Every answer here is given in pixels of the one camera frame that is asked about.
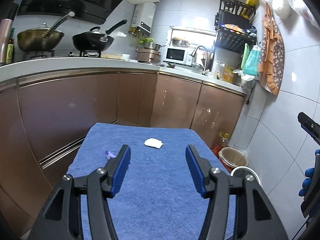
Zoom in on yellow oil bottle on counter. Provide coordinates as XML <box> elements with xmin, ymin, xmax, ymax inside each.
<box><xmin>222</xmin><ymin>64</ymin><xmax>234</xmax><ymax>83</ymax></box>

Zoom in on brown cooking pot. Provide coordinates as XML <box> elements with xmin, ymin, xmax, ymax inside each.
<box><xmin>136</xmin><ymin>48</ymin><xmax>161</xmax><ymax>63</ymax></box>

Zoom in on black wok with lid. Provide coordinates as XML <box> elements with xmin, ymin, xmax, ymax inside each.
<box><xmin>72</xmin><ymin>19</ymin><xmax>127</xmax><ymax>54</ymax></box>

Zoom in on brass wok with handle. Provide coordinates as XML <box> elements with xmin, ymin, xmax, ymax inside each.
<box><xmin>17</xmin><ymin>11</ymin><xmax>75</xmax><ymax>53</ymax></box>

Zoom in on small white tissue piece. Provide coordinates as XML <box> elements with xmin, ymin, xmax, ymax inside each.
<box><xmin>144</xmin><ymin>138</ymin><xmax>163</xmax><ymax>149</ymax></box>

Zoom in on chrome sink faucet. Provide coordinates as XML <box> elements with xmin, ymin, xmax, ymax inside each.
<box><xmin>191</xmin><ymin>45</ymin><xmax>208</xmax><ymax>74</ymax></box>

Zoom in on white microwave oven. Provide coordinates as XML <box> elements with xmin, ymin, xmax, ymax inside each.
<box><xmin>163</xmin><ymin>46</ymin><xmax>194</xmax><ymax>66</ymax></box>

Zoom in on black dish rack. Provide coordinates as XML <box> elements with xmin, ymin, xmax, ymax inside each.
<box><xmin>215</xmin><ymin>0</ymin><xmax>257</xmax><ymax>54</ymax></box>

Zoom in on orange patterned apron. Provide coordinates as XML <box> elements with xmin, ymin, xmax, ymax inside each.
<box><xmin>258</xmin><ymin>4</ymin><xmax>285</xmax><ymax>96</ymax></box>

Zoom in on blue fluffy table cloth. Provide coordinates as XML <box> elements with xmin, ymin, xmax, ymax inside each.
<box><xmin>67</xmin><ymin>123</ymin><xmax>222</xmax><ymax>239</ymax></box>

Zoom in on soy sauce bottle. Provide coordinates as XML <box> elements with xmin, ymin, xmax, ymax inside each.
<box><xmin>6</xmin><ymin>28</ymin><xmax>15</xmax><ymax>64</ymax></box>

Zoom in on white round trash bin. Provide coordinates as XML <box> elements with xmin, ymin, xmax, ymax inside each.
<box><xmin>231</xmin><ymin>166</ymin><xmax>261</xmax><ymax>185</ymax></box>

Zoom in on cooking oil bottle on floor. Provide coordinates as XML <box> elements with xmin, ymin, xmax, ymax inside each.
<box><xmin>212</xmin><ymin>132</ymin><xmax>230</xmax><ymax>157</ymax></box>

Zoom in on teal hanging bag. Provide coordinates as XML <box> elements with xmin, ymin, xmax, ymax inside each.
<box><xmin>243</xmin><ymin>45</ymin><xmax>260</xmax><ymax>76</ymax></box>

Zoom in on right blue white glove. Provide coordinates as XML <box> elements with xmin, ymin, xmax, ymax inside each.
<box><xmin>298</xmin><ymin>162</ymin><xmax>319</xmax><ymax>197</ymax></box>

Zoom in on white water heater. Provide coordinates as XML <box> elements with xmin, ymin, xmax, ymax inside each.
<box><xmin>130</xmin><ymin>2</ymin><xmax>156</xmax><ymax>36</ymax></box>

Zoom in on brown kitchen cabinets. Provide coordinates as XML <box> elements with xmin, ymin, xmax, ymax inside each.
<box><xmin>1</xmin><ymin>69</ymin><xmax>245</xmax><ymax>237</ymax></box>

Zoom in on purple candy wrapper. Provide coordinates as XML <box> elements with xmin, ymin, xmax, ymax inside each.
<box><xmin>105</xmin><ymin>151</ymin><xmax>117</xmax><ymax>161</ymax></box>

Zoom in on beige lined trash bin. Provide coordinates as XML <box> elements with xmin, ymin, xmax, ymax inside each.
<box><xmin>218</xmin><ymin>147</ymin><xmax>248</xmax><ymax>172</ymax></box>

